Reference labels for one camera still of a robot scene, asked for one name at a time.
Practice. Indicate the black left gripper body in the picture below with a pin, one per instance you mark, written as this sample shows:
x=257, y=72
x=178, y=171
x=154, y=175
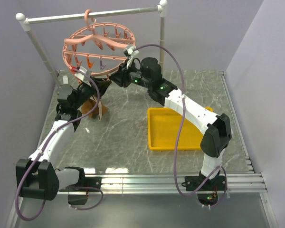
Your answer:
x=84, y=92

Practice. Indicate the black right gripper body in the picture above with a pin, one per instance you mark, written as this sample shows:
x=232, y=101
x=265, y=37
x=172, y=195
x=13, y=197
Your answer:
x=131, y=75

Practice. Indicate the brown underwear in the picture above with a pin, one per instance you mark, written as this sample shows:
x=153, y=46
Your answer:
x=94, y=110

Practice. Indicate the pink round clip hanger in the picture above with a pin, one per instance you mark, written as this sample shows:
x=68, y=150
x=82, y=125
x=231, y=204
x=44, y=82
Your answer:
x=97, y=39

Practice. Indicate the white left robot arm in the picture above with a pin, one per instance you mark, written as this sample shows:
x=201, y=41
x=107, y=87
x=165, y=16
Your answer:
x=36, y=176

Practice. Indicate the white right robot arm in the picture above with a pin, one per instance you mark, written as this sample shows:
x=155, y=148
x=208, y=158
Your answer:
x=216, y=129

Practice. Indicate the orange clothes peg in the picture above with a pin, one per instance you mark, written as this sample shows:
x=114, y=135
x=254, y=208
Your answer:
x=89, y=63

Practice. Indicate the yellow plastic tray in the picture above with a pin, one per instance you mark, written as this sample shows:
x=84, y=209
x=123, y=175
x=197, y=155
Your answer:
x=163, y=126

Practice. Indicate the white metal drying rack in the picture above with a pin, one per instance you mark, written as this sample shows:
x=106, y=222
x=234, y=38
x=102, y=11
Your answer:
x=26, y=23

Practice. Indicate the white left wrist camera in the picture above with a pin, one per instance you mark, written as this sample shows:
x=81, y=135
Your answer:
x=80, y=74

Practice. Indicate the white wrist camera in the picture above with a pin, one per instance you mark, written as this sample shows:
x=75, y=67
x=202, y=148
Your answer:
x=80, y=74
x=130, y=52

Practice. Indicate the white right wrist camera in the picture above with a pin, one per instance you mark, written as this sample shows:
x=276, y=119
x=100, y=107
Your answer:
x=130, y=52

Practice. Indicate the aluminium rail frame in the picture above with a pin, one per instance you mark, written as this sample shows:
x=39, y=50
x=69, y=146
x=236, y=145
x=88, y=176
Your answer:
x=138, y=184

